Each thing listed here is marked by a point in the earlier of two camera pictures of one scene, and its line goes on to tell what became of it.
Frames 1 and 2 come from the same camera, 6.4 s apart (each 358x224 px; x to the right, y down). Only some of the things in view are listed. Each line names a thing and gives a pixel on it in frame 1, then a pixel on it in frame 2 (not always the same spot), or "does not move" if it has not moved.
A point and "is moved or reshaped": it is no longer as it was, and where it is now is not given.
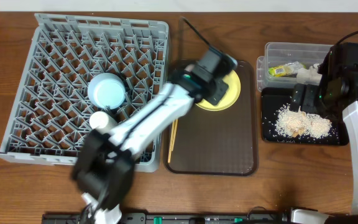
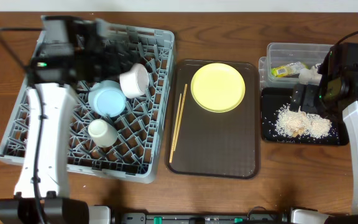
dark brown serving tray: (224, 142) does not move
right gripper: (305, 97) does not move
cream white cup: (100, 120) is moved or reshaped
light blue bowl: (106, 91) is moved or reshaped
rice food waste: (294, 123) does not move
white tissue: (309, 76) does not move
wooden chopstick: (174, 123) → (180, 117)
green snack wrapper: (289, 70) does not move
